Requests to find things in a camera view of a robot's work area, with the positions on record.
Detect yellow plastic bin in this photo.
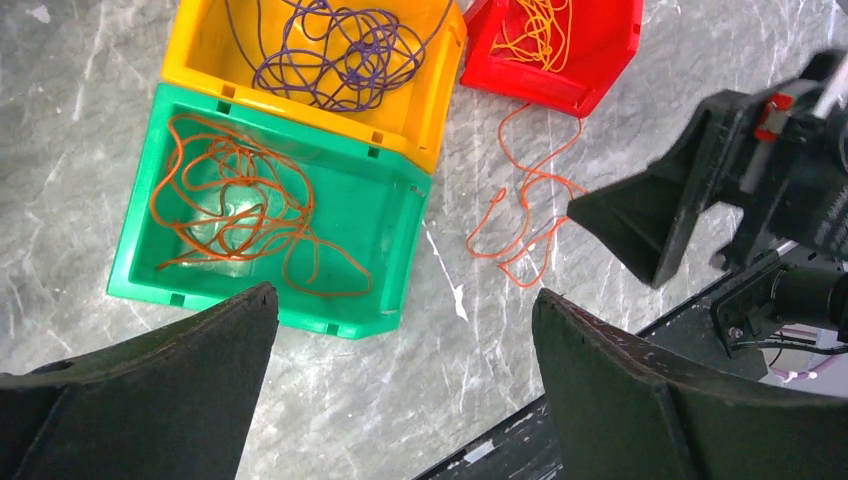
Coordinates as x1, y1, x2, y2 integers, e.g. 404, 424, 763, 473
161, 1, 466, 173

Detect red plastic bin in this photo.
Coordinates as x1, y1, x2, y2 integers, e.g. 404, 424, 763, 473
460, 0, 643, 118

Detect yellow cable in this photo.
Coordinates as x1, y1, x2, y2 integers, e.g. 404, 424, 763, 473
490, 0, 574, 74

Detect dark purple cable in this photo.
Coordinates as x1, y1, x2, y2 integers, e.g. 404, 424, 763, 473
223, 0, 455, 113

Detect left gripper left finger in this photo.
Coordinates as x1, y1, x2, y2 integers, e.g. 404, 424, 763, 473
1, 282, 278, 479

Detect green plastic bin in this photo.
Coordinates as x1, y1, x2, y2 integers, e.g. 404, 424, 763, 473
107, 84, 432, 339

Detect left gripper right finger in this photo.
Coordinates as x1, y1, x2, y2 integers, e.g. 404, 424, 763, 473
532, 289, 847, 479

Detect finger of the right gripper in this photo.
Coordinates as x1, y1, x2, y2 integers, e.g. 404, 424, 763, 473
567, 90, 749, 288

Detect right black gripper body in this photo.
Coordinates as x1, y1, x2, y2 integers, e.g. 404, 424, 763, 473
713, 49, 847, 270

